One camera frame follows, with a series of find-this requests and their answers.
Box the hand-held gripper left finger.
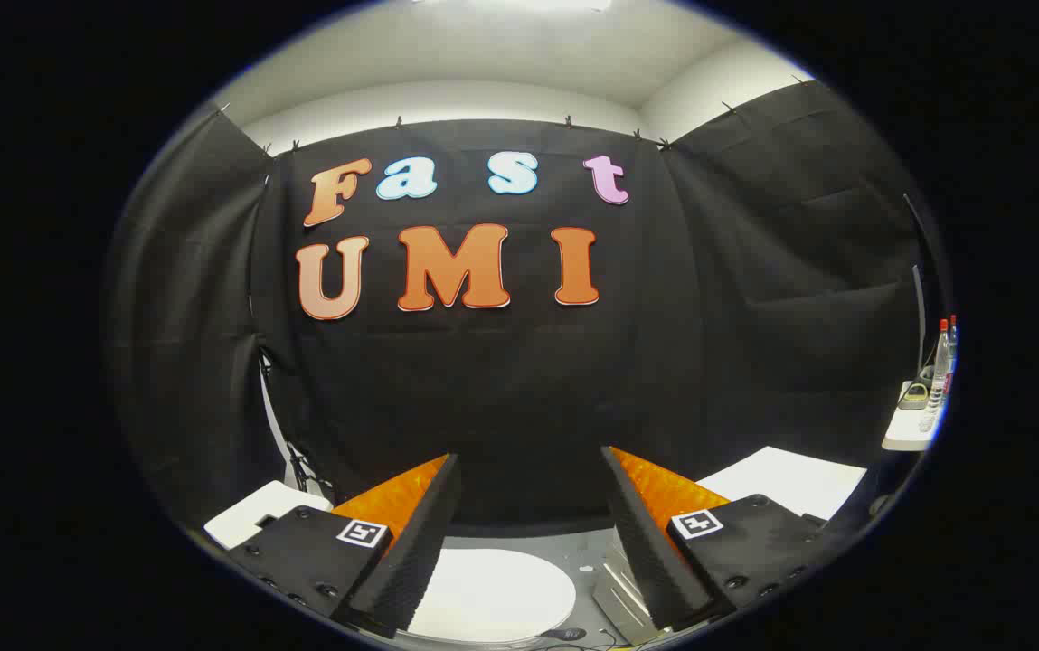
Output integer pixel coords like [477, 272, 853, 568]
[228, 454, 463, 636]

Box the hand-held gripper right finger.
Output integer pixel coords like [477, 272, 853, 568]
[601, 446, 834, 632]

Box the white toilet lid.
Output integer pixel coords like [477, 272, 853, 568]
[406, 547, 579, 645]

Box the black backdrop stand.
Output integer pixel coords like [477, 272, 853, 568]
[257, 348, 339, 503]

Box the white drawer cabinet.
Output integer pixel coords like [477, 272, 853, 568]
[698, 446, 868, 521]

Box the black backdrop cloth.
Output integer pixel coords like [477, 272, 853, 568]
[103, 80, 927, 543]

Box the white side table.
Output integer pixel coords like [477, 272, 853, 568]
[881, 380, 940, 451]

